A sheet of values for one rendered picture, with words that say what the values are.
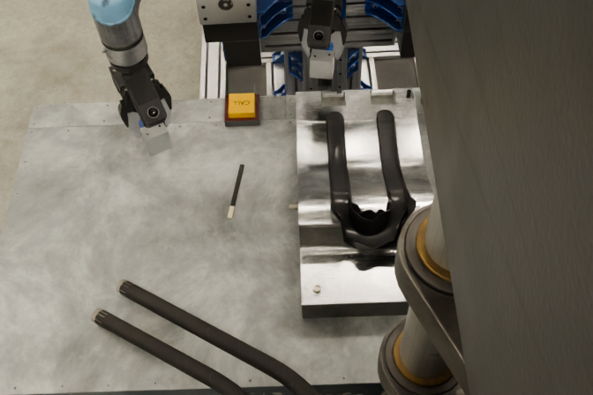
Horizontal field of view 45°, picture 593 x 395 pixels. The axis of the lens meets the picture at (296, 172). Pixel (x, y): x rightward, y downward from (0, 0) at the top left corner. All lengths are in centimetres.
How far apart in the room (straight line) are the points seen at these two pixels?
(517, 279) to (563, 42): 7
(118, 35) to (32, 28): 202
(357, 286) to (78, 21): 217
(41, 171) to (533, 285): 155
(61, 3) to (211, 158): 186
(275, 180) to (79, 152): 45
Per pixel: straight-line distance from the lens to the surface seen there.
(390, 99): 164
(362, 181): 144
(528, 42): 20
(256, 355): 127
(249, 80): 258
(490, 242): 25
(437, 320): 61
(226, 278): 146
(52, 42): 320
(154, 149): 151
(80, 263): 154
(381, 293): 137
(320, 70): 160
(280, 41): 197
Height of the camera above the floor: 209
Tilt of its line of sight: 54 degrees down
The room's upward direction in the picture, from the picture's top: 3 degrees counter-clockwise
